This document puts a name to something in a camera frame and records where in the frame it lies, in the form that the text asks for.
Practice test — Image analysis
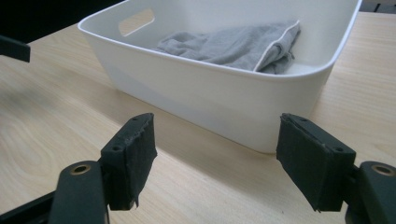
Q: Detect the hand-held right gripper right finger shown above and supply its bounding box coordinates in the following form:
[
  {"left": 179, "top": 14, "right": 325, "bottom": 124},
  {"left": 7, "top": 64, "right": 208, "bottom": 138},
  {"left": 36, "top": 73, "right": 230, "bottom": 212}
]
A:
[{"left": 276, "top": 112, "right": 357, "bottom": 213}]

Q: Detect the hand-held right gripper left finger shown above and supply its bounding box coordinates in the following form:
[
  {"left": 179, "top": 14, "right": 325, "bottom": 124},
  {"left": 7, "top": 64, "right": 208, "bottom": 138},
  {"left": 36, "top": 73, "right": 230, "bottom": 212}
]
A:
[{"left": 99, "top": 112, "right": 158, "bottom": 212}]

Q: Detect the white plastic bin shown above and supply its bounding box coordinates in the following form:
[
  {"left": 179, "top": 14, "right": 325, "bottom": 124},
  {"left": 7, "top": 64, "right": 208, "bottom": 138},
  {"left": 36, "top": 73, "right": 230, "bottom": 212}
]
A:
[{"left": 77, "top": 0, "right": 364, "bottom": 155}]

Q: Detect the grey towel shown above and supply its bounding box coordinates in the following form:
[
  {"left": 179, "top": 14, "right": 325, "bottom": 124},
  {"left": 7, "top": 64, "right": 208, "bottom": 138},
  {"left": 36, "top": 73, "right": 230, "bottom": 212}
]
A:
[{"left": 154, "top": 20, "right": 302, "bottom": 76}]

